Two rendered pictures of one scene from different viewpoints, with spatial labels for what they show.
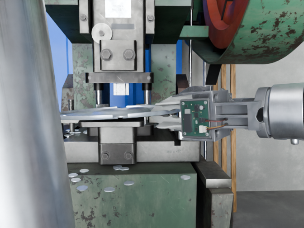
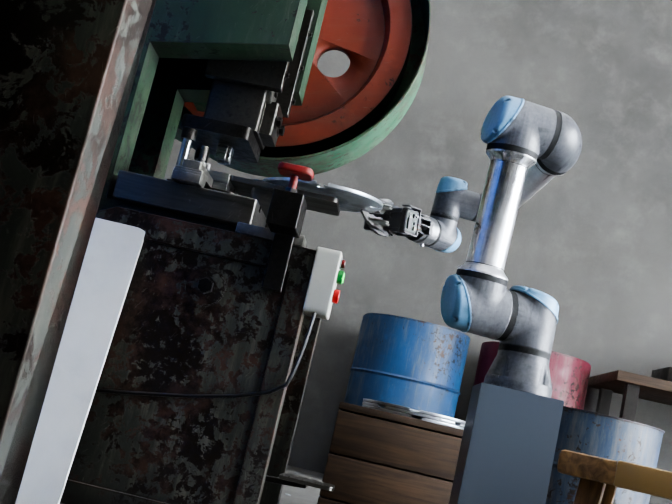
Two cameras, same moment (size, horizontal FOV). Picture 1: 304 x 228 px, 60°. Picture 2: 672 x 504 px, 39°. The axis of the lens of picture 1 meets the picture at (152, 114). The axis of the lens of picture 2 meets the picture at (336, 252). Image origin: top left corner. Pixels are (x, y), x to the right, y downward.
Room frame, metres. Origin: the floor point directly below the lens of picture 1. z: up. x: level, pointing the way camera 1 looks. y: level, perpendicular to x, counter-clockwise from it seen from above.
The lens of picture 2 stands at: (0.28, 2.19, 0.30)
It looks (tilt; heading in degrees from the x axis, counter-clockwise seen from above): 10 degrees up; 277
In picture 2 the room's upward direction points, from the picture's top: 13 degrees clockwise
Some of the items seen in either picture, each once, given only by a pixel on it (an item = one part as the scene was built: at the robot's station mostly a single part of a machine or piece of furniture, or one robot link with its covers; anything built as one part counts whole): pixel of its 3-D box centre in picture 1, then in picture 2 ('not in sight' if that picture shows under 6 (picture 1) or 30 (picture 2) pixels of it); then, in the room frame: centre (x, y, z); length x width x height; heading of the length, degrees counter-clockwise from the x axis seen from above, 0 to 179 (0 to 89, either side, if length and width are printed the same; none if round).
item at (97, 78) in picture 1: (121, 82); (220, 144); (0.85, 0.10, 0.86); 0.20 x 0.16 x 0.05; 92
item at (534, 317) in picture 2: not in sight; (527, 319); (0.07, 0.05, 0.62); 0.13 x 0.12 x 0.14; 20
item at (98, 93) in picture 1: (98, 99); (184, 152); (0.90, 0.18, 0.81); 0.02 x 0.02 x 0.14
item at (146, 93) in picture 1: (147, 99); not in sight; (0.91, 0.02, 0.81); 0.02 x 0.02 x 0.14
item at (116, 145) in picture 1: (116, 138); (280, 219); (0.67, 0.09, 0.72); 0.25 x 0.14 x 0.14; 2
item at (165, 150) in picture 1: (122, 140); (203, 221); (0.84, 0.10, 0.68); 0.45 x 0.30 x 0.06; 92
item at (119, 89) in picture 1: (121, 89); (224, 154); (0.83, 0.10, 0.84); 0.05 x 0.03 x 0.04; 92
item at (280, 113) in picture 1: (286, 114); (422, 230); (0.35, -0.18, 0.82); 0.08 x 0.05 x 0.08; 144
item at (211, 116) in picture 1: (225, 113); (406, 222); (0.39, -0.11, 0.81); 0.12 x 0.09 x 0.08; 54
